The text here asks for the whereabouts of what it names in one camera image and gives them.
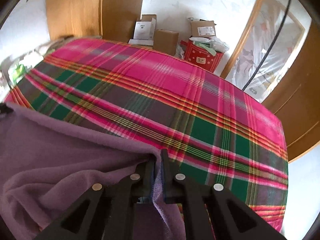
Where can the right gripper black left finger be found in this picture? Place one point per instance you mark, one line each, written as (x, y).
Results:
(105, 212)

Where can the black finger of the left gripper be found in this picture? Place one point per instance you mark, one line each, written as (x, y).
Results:
(4, 109)

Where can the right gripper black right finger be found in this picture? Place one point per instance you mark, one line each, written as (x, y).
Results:
(211, 212)

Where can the purple fleece garment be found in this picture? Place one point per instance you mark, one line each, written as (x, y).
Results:
(47, 164)

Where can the plastic curtain with zipper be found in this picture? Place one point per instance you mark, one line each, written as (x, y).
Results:
(273, 43)

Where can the green plastic package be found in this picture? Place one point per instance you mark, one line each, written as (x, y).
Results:
(16, 72)

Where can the pink green plaid bedspread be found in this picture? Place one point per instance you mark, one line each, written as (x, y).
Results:
(213, 130)

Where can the wooden door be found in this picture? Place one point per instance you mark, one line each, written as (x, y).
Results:
(295, 99)

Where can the wooden wardrobe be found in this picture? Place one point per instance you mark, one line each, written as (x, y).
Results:
(111, 19)

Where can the white open cardboard box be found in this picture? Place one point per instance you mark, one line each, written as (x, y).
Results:
(144, 30)

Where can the red gift bag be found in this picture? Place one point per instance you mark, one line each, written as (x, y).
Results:
(200, 56)

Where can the brown cardboard box with label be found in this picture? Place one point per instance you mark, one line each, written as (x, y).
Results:
(202, 28)

